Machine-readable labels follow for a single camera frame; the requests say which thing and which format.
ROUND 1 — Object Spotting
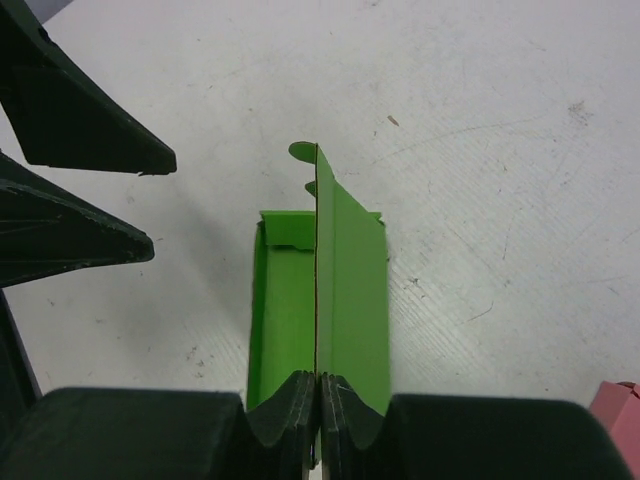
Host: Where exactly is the pink paper box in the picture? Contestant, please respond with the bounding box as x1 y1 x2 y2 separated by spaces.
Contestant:
589 381 639 469

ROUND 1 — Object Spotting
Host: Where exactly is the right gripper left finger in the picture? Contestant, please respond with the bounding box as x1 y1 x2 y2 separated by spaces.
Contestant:
1 371 316 479

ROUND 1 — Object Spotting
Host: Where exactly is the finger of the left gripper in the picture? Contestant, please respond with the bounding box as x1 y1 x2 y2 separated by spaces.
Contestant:
1 1 177 175
1 155 153 288

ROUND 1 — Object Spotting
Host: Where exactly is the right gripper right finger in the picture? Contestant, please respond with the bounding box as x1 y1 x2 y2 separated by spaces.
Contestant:
320 375 632 479

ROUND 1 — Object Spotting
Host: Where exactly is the green paper box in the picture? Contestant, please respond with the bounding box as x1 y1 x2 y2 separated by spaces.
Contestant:
247 141 391 414

